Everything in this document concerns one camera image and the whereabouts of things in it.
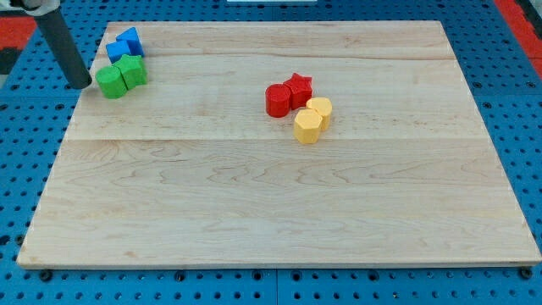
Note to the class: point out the blue cube block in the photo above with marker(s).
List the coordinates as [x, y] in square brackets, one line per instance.
[116, 50]

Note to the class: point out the yellow hexagon block front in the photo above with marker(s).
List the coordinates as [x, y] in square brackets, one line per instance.
[307, 126]

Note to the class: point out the yellow hexagon block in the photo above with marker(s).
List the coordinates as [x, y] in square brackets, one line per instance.
[307, 126]
[323, 106]

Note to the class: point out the red cylinder block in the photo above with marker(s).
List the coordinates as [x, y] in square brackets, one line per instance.
[277, 99]

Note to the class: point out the yellow hexagon block rear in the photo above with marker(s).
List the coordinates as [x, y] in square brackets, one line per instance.
[323, 106]

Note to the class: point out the red star block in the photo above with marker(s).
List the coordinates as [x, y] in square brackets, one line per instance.
[300, 87]

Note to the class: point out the light wooden board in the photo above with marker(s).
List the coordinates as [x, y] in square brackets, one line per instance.
[190, 172]

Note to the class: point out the green star block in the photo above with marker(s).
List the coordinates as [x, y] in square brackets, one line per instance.
[133, 70]

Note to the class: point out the green cylinder block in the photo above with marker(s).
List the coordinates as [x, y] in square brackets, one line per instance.
[111, 82]

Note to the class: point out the blue triangular prism block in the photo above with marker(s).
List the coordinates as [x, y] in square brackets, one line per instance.
[131, 37]

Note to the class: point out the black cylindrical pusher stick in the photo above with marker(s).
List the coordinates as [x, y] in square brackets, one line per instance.
[56, 33]

